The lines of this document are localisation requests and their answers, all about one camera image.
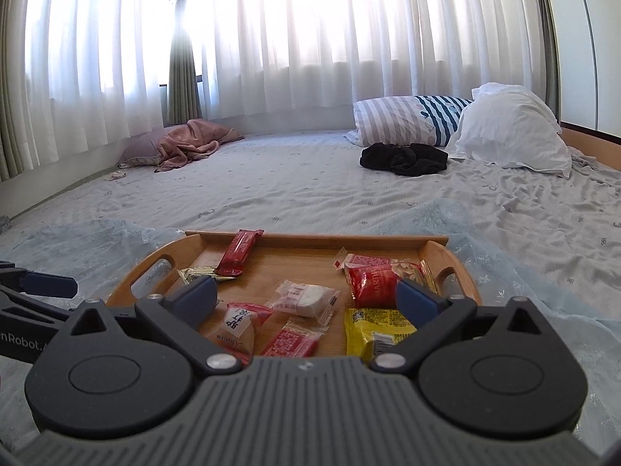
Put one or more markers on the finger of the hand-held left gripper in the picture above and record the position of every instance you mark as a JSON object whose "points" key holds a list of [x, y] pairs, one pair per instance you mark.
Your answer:
{"points": [[48, 285]]}

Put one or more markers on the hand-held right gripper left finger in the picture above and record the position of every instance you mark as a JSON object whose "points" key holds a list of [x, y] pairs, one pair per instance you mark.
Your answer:
{"points": [[199, 296]]}

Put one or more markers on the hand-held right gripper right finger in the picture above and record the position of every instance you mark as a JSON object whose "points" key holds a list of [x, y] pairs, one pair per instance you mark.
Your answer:
{"points": [[417, 301]]}

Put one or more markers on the gold snack packet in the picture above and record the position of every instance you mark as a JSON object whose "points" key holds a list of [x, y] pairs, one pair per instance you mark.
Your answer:
{"points": [[194, 272]]}

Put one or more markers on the large red snack bag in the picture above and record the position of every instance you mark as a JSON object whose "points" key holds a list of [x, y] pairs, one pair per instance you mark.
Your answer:
{"points": [[373, 284]]}

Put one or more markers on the clear red bread packet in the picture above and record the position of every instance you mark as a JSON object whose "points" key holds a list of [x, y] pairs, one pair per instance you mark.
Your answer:
{"points": [[240, 330]]}

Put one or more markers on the yellow snack packet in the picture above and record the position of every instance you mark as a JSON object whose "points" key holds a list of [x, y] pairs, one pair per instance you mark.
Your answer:
{"points": [[373, 335]]}

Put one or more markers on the long red snack packet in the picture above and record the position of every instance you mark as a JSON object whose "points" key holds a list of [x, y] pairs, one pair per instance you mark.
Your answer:
{"points": [[237, 252]]}

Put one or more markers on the clear white candy packet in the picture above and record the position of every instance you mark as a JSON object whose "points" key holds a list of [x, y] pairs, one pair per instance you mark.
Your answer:
{"points": [[305, 301]]}

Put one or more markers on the small red snack packet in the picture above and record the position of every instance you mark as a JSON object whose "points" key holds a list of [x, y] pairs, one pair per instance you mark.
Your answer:
{"points": [[364, 258]]}

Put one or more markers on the red wafer packet clear ends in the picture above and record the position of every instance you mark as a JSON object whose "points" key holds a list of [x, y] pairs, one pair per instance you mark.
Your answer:
{"points": [[291, 342]]}

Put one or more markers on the small trinkets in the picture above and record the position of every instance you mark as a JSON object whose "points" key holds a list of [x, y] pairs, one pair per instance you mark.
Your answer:
{"points": [[115, 176]]}

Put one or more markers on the black cloth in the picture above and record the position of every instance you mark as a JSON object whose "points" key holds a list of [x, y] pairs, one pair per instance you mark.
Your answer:
{"points": [[402, 158]]}

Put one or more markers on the bed with grey sheet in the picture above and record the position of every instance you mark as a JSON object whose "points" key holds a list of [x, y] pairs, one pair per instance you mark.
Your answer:
{"points": [[291, 179]]}

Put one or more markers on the pink cloth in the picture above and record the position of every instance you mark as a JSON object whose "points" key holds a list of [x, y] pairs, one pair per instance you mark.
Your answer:
{"points": [[194, 141]]}

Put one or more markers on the purple pillow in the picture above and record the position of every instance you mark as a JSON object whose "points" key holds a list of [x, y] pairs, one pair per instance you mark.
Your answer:
{"points": [[143, 148]]}

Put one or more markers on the grey striped pillow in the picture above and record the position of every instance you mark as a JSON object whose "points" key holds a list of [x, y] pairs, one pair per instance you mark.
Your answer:
{"points": [[388, 121]]}

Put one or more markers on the teal striped pillow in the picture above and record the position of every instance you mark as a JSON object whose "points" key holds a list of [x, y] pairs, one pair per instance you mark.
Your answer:
{"points": [[444, 116]]}

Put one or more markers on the white pillow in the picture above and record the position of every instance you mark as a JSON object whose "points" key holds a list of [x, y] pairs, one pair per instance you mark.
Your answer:
{"points": [[509, 126]]}

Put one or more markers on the green curtain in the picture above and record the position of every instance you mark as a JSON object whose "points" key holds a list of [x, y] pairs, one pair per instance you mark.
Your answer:
{"points": [[548, 39], [12, 82], [184, 68]]}

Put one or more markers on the white sheer curtain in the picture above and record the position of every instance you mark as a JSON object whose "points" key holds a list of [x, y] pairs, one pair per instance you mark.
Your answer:
{"points": [[315, 34]]}

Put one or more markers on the wooden bed frame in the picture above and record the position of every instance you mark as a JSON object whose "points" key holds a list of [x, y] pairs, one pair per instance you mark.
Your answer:
{"points": [[592, 145]]}

